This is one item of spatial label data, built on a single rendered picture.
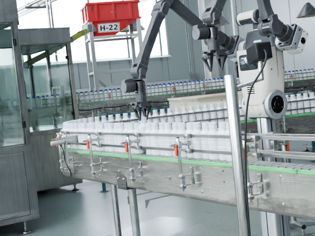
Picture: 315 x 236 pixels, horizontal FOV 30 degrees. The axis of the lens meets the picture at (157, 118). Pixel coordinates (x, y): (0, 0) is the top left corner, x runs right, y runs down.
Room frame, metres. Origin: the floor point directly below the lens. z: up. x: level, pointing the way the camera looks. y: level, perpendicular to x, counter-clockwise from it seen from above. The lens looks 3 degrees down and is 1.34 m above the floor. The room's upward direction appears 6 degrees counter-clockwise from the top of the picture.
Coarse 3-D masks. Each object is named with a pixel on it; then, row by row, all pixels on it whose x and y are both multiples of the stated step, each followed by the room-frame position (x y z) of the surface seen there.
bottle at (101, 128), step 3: (99, 123) 3.45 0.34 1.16; (102, 123) 3.45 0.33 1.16; (99, 126) 3.45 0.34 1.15; (102, 126) 3.44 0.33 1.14; (99, 129) 3.44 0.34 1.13; (102, 129) 3.44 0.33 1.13; (102, 132) 3.43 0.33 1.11; (99, 135) 3.44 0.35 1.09; (102, 135) 3.43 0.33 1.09; (102, 138) 3.43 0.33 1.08; (99, 141) 3.44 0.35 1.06; (102, 141) 3.43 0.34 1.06; (99, 147) 3.44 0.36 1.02; (102, 147) 3.43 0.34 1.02; (99, 150) 3.45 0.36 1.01; (102, 150) 3.44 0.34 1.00
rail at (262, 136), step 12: (72, 132) 3.74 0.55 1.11; (84, 132) 3.59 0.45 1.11; (84, 144) 3.60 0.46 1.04; (96, 144) 3.47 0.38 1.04; (108, 144) 3.34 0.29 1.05; (264, 156) 2.25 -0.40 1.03; (276, 156) 2.20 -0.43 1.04; (288, 156) 2.15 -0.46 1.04; (300, 156) 2.09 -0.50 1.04; (312, 156) 2.05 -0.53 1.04
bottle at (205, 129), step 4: (204, 124) 2.60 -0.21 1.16; (208, 124) 2.60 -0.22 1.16; (204, 128) 2.60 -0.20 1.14; (208, 128) 2.60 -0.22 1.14; (204, 132) 2.59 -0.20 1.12; (204, 140) 2.59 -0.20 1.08; (204, 144) 2.60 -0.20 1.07; (204, 148) 2.60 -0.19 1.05; (204, 156) 2.60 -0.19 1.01; (208, 156) 2.59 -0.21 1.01
